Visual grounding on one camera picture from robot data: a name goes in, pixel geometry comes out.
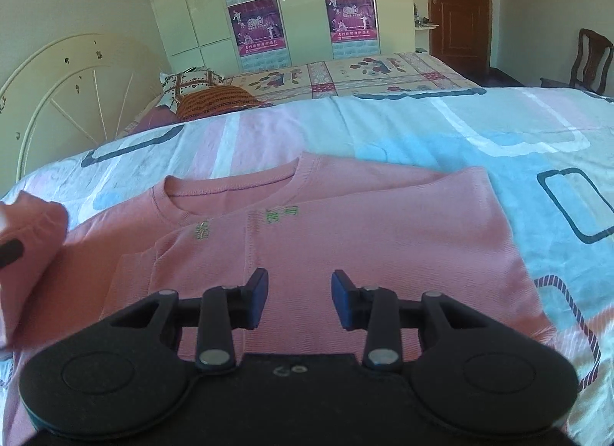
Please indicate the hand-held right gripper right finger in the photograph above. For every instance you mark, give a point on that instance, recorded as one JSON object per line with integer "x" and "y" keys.
{"x": 343, "y": 302}

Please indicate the cream round bed headboard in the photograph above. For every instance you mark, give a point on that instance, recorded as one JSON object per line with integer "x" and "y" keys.
{"x": 72, "y": 86}

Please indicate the cream corner shelf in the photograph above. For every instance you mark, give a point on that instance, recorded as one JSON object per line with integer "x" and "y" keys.
{"x": 426, "y": 26}

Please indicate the brown wooden door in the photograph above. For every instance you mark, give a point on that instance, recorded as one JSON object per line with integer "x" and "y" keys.
{"x": 460, "y": 5}

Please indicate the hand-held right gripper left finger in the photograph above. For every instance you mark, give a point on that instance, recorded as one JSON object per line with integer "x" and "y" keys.
{"x": 255, "y": 300}

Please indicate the floral patchwork bed cover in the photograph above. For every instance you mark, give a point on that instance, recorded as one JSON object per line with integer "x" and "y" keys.
{"x": 364, "y": 74}

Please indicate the pastel patterned bed sheet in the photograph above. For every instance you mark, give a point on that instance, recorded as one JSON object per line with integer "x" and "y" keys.
{"x": 383, "y": 129}

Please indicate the pink shirt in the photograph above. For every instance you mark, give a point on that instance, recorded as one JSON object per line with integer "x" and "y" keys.
{"x": 336, "y": 220}

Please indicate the purple wall poster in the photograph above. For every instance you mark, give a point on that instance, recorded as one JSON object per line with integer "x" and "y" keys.
{"x": 350, "y": 19}
{"x": 256, "y": 29}

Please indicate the purple pillow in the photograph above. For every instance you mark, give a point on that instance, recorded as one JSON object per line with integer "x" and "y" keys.
{"x": 156, "y": 119}

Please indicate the wooden chair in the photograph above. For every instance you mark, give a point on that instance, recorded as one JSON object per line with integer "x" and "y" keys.
{"x": 592, "y": 60}

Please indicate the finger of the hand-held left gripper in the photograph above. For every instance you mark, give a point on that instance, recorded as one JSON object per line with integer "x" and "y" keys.
{"x": 10, "y": 253}

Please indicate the orange striped pillow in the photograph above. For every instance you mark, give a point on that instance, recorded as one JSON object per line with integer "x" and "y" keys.
{"x": 216, "y": 101}

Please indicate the white patterned pillow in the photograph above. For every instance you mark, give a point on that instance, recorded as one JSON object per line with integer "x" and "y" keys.
{"x": 184, "y": 84}

